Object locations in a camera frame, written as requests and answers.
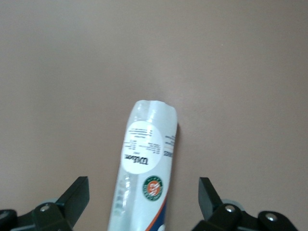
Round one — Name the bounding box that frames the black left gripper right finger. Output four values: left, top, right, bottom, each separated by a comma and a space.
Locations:
192, 177, 299, 231

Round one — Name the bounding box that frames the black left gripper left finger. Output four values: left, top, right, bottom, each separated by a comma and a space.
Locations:
0, 176, 90, 231

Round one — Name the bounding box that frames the white Wilson tennis ball can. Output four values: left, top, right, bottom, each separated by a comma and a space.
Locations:
107, 100, 179, 231

